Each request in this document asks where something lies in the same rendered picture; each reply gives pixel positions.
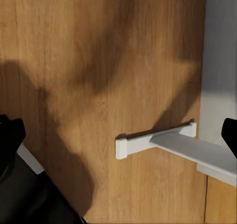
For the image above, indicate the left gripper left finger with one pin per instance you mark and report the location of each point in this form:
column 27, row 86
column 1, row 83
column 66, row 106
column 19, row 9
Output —
column 12, row 133

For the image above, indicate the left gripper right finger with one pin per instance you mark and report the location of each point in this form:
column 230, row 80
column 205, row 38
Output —
column 229, row 134

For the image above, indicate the door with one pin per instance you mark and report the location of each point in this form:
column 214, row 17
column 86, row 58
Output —
column 221, row 202

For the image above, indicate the desk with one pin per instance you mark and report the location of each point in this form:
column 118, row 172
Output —
column 182, row 141

